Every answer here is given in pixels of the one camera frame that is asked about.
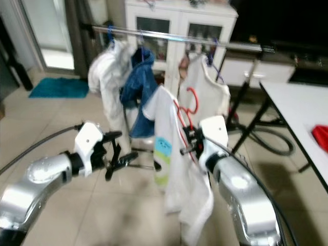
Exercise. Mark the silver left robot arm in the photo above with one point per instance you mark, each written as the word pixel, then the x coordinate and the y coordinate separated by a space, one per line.
pixel 41 171

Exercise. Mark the white cartoon print T-shirt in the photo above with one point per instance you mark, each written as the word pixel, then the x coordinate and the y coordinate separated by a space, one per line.
pixel 166 118

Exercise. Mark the white hooded jacket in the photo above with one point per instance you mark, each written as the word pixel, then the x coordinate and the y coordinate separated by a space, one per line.
pixel 107 72

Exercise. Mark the red garment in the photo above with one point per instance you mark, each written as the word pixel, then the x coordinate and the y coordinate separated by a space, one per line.
pixel 322 138

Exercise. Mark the teal floor mat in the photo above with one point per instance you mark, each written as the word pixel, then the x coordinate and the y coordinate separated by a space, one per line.
pixel 59 88

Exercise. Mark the purple clothes hanger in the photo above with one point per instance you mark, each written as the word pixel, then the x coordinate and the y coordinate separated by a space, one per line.
pixel 218 76

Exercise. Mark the white table with black legs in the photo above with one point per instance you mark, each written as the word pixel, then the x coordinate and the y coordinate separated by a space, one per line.
pixel 297 107

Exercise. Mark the blue clothes hanger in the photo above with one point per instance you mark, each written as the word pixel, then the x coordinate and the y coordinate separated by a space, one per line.
pixel 111 38
pixel 141 41

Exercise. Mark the dark grey curtain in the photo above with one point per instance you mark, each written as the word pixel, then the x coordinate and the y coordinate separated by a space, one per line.
pixel 79 46

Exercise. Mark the glass balcony door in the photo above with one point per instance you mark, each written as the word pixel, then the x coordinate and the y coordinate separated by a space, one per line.
pixel 48 31

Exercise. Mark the black furniture unit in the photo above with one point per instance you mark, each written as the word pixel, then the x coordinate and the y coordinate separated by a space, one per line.
pixel 13 56

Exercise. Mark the blue denim jacket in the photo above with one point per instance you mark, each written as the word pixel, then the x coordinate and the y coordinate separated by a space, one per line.
pixel 138 82

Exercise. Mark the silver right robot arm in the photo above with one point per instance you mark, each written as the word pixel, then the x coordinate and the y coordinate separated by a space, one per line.
pixel 246 195

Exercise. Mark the silver clothes rack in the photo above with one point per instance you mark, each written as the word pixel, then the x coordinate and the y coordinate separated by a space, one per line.
pixel 184 38

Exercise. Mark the black television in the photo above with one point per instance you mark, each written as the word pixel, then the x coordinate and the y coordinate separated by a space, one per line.
pixel 282 20

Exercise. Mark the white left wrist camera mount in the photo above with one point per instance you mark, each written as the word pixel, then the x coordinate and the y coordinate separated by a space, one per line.
pixel 88 138

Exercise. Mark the red clothes hanger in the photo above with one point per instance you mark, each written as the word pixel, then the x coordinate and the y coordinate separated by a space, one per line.
pixel 197 100

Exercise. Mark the white glass door cabinet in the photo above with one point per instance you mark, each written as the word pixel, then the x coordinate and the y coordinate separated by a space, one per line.
pixel 177 20

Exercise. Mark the off-white T-shirt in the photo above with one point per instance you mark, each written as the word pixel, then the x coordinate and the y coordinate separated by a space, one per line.
pixel 210 87

